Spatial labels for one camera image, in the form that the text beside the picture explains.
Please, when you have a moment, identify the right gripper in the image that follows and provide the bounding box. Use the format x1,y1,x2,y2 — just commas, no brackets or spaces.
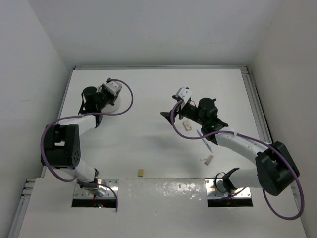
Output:
161,100,206,126

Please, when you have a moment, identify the beige eraser block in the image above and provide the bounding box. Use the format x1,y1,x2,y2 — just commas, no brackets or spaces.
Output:
204,154,214,166

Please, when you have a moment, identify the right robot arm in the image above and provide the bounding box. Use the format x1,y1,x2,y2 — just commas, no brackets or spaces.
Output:
161,96,300,196

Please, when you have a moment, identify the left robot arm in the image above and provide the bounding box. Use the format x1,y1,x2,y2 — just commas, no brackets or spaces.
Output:
40,81,122,188

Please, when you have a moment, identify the white round divided container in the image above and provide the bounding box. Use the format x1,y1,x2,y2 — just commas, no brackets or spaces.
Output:
99,95,121,113

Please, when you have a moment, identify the staples box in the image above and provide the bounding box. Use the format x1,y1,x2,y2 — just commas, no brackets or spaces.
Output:
182,120,192,131

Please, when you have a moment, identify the blue ballpoint pen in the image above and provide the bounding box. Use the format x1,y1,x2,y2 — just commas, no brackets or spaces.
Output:
196,129,212,153

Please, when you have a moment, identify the small yellow eraser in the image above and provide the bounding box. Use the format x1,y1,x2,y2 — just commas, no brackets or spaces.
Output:
138,169,144,177

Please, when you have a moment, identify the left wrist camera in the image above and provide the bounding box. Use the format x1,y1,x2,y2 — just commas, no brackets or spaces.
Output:
103,81,122,95

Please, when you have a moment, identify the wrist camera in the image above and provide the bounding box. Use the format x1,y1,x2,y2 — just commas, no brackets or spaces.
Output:
175,87,192,108
103,81,122,95

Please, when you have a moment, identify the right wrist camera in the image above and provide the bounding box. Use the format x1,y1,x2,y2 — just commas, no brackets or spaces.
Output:
175,87,192,108

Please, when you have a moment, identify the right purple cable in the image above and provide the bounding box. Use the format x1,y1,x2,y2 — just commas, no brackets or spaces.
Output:
170,101,305,221

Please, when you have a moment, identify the purple cable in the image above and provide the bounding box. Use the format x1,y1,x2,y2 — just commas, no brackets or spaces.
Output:
170,101,305,221
40,78,134,213

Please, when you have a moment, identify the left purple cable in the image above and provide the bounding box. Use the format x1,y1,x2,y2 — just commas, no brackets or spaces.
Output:
40,78,134,213

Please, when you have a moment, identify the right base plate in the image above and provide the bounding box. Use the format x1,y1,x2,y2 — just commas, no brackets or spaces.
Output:
205,178,253,199

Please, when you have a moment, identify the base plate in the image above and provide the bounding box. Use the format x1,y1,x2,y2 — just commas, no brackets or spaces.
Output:
73,178,119,199
205,178,253,199

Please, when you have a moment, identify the left base plate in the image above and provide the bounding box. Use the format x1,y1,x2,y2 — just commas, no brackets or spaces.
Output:
73,178,119,199

